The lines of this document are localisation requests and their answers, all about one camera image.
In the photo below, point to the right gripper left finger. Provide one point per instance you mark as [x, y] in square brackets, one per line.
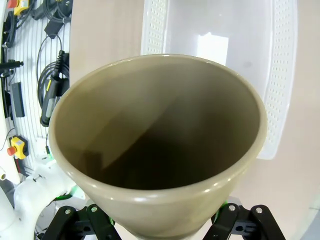
[96, 217]

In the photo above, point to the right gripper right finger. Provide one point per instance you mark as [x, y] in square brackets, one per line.
[232, 217]

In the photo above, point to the beige ceramic cup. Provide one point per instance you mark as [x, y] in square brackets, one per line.
[155, 130]

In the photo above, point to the white perforated plastic basket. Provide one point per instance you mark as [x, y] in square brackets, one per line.
[250, 45]

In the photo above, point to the yellow emergency stop box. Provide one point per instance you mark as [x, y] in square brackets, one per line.
[21, 5]
[18, 147]

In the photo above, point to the black power adapter brick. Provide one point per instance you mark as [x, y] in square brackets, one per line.
[18, 100]

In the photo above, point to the white rectangular label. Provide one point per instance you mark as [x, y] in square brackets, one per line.
[215, 47]

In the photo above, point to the black small adapter box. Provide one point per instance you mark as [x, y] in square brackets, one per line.
[53, 27]

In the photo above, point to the black yellow handheld switch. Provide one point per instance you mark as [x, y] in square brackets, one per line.
[51, 100]

